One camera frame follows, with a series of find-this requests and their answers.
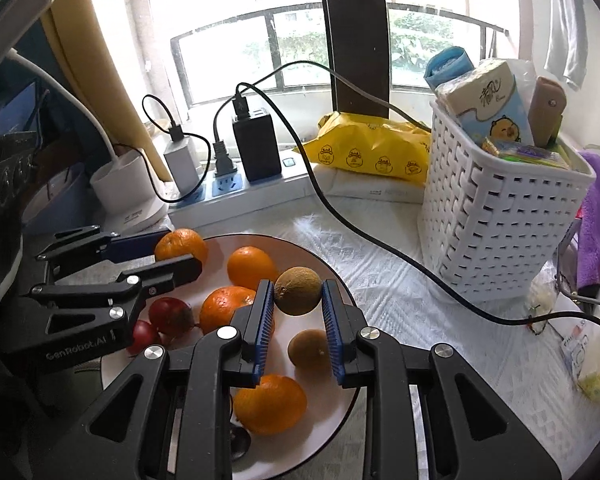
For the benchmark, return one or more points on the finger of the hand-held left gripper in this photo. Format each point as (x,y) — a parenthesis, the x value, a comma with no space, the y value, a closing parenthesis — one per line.
(175,270)
(140,243)

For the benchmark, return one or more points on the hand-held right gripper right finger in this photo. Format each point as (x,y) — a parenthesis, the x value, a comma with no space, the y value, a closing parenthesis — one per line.
(332,330)

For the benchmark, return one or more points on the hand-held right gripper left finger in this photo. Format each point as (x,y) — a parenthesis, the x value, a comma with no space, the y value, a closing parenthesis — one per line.
(265,320)

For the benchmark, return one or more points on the brown longan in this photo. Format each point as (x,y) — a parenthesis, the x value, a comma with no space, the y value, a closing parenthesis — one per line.
(297,291)
(307,350)

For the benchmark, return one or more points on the red round fruit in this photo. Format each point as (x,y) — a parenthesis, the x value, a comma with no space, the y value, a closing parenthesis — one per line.
(172,316)

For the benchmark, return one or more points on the small red fruit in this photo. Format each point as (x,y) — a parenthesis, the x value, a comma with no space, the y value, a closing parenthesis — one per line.
(145,337)

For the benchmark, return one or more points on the large orange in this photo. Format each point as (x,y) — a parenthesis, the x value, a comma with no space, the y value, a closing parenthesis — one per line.
(270,404)

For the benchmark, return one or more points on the dark cherry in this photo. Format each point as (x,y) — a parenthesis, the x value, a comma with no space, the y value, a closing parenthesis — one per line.
(240,442)

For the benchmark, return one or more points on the white plate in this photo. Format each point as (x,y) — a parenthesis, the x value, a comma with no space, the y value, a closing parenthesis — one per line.
(290,460)

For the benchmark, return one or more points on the white charger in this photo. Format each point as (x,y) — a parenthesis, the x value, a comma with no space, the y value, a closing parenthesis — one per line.
(181,167)

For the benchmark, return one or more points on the white textured tablecloth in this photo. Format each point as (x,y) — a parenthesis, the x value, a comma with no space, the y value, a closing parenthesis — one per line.
(430,350)

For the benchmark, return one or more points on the dark screen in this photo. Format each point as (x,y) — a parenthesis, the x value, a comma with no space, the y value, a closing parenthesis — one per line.
(15,110)

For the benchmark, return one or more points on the white power strip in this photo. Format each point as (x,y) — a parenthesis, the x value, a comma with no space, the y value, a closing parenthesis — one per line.
(280,190)

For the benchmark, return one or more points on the black charger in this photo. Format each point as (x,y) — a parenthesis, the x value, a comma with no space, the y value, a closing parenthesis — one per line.
(257,147)

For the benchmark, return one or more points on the yellow printed packet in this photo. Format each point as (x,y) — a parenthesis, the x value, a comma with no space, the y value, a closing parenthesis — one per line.
(365,150)

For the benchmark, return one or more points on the white woven basket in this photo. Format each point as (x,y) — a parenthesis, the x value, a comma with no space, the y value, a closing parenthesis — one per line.
(495,225)

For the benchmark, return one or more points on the yellow curtain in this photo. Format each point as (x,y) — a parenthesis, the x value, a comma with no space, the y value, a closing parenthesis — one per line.
(105,35)

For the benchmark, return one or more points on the bear printed card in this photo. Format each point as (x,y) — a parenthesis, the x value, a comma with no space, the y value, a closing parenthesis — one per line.
(577,347)

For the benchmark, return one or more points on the colourful snack packet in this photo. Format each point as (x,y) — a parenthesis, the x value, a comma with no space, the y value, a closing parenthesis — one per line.
(525,155)

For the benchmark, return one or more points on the balcony railing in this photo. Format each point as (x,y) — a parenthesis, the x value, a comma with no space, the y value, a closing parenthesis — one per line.
(280,12)

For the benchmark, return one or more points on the tissue pack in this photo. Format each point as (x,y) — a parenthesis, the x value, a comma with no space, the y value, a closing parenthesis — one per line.
(490,105)

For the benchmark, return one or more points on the blue roll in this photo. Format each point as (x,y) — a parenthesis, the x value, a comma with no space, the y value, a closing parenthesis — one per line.
(447,67)

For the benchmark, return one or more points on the brown case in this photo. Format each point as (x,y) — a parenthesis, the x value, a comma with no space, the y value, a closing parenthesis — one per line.
(547,110)

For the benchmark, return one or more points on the hanging pale garment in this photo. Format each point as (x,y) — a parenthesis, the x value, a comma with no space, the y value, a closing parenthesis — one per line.
(570,20)

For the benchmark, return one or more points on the dark window post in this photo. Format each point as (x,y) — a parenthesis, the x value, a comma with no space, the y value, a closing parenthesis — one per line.
(352,25)

